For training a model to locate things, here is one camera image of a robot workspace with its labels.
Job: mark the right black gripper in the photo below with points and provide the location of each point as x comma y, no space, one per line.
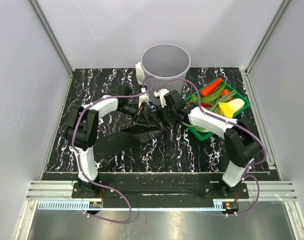
169,119

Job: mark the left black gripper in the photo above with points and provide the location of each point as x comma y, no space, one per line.
136,111

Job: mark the black plastic trash bag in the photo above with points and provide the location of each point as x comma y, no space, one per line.
148,126

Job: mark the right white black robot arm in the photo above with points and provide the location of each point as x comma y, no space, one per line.
241,144

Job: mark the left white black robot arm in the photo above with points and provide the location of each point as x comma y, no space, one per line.
82,129

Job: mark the grey plastic trash bin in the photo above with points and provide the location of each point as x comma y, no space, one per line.
164,66

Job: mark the green toy bean bundle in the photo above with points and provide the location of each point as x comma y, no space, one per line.
195,127

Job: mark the white crumpled paper towel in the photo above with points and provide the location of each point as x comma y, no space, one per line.
139,72

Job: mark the red toy chili pepper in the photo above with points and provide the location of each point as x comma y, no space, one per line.
206,105

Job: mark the green toy leaf vegetable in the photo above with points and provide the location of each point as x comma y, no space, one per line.
214,95

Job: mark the orange toy carrot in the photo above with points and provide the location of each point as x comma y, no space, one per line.
208,89

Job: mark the green plastic vegetable basket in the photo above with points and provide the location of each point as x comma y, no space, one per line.
232,95

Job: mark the small orange toy tomato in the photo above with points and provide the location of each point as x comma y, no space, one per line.
224,92

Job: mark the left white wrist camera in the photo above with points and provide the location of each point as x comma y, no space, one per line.
144,97

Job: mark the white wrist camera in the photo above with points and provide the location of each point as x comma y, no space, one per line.
160,94
144,97

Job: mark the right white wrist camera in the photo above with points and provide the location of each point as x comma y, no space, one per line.
160,94

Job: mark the aluminium frame rail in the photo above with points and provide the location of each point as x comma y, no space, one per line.
37,9

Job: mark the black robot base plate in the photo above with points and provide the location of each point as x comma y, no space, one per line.
160,190

